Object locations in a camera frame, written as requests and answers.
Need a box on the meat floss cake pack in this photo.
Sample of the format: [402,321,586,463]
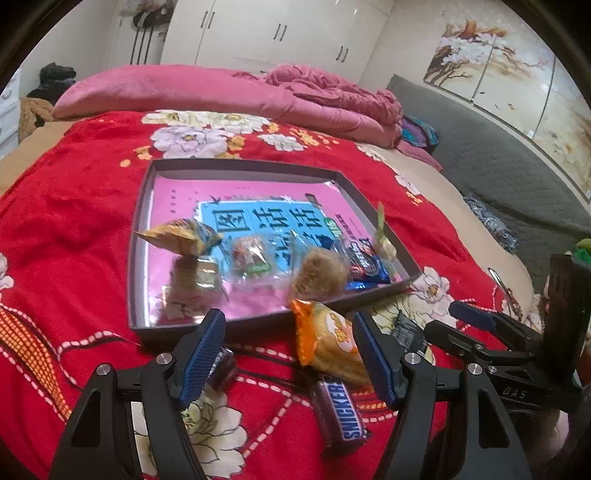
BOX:
[290,247,349,301]

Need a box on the pink folded quilt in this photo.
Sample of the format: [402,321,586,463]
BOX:
[54,64,403,149]

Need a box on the blue oreo pack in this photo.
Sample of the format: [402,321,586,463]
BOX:
[345,241,391,291]

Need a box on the snickers bar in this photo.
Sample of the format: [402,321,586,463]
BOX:
[310,375,368,453]

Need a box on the clear wrapped red pastry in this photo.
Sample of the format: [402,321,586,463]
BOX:
[228,233,290,290]

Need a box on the light green snack pack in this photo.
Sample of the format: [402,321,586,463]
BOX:
[373,202,397,276]

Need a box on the red floral blanket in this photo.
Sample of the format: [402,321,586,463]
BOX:
[1,112,507,479]

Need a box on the dark clothes pile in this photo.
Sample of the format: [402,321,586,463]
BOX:
[27,62,77,105]

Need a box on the white drawer cabinet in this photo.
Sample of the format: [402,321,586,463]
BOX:
[0,69,21,159]

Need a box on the colourful folded cloth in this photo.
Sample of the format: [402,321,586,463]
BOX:
[402,114,440,152]

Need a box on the orange bread snack pack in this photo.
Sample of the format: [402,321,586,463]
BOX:
[290,299,370,388]

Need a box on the yellow cartoon snack pack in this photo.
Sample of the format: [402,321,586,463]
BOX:
[135,218,222,257]

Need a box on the dark chocolate cake pack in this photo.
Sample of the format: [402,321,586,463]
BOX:
[207,347,238,391]

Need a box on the green pea snack pack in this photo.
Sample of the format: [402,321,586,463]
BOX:
[391,311,428,358]

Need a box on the floral wall painting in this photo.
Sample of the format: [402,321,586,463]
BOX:
[424,19,590,197]

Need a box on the patterned grey cloth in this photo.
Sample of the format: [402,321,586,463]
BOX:
[463,196,519,254]

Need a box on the dark shallow cardboard tray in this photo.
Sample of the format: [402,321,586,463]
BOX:
[127,157,423,345]

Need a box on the layered sandwich cake pack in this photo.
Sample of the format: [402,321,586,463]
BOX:
[162,256,225,319]

